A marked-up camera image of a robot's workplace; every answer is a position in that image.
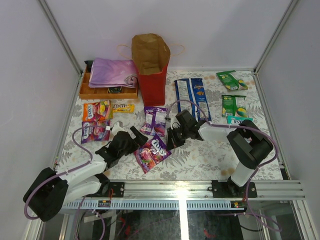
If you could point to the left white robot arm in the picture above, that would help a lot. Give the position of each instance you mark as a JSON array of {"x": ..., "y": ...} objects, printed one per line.
[{"x": 52, "y": 189}]

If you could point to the purple candy packet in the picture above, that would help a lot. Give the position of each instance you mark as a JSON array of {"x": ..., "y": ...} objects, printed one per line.
[
  {"x": 95, "y": 131},
  {"x": 153, "y": 152}
]

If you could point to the floral table mat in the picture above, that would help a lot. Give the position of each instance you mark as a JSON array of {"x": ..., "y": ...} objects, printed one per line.
[{"x": 195, "y": 160}]

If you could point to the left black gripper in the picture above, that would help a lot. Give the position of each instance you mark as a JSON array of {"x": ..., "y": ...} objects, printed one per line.
[{"x": 132, "y": 141}]

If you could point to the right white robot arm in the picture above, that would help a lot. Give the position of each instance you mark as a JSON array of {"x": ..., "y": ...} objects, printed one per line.
[{"x": 250, "y": 145}]

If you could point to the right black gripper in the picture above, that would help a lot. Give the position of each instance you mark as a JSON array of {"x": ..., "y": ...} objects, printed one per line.
[{"x": 172, "y": 142}]

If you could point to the green snack packet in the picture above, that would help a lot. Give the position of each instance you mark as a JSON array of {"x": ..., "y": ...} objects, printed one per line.
[
  {"x": 234, "y": 105},
  {"x": 230, "y": 82}
]

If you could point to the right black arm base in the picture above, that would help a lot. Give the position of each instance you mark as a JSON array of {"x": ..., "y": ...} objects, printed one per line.
[{"x": 228, "y": 189}]

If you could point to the blue snack packet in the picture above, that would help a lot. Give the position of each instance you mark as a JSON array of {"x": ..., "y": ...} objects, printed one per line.
[{"x": 192, "y": 89}]

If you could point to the yellow chocolate candy packet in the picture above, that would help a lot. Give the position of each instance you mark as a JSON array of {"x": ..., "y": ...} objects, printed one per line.
[{"x": 123, "y": 108}]

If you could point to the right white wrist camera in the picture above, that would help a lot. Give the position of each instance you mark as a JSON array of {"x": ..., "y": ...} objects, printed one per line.
[{"x": 174, "y": 124}]

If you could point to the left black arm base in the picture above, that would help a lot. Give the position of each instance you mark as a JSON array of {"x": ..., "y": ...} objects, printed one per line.
[{"x": 112, "y": 190}]

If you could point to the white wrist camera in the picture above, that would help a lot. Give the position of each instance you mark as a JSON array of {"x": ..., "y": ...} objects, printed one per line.
[
  {"x": 117, "y": 127},
  {"x": 174, "y": 124}
]

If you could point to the orange wooden tray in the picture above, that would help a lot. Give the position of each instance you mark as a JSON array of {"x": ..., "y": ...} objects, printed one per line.
[{"x": 88, "y": 93}]

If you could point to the red paper bag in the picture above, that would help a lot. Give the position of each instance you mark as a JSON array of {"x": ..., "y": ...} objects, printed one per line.
[{"x": 151, "y": 56}]

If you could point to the large purple snack packet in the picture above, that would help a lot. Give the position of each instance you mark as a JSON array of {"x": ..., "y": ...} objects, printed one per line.
[{"x": 155, "y": 121}]

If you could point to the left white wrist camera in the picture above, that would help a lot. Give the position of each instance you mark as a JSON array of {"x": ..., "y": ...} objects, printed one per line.
[{"x": 117, "y": 127}]

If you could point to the teal candy packet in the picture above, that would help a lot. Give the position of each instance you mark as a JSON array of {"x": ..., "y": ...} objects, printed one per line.
[{"x": 236, "y": 120}]

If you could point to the purple folded cloth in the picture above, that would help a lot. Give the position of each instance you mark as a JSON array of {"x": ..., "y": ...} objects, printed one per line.
[{"x": 106, "y": 73}]

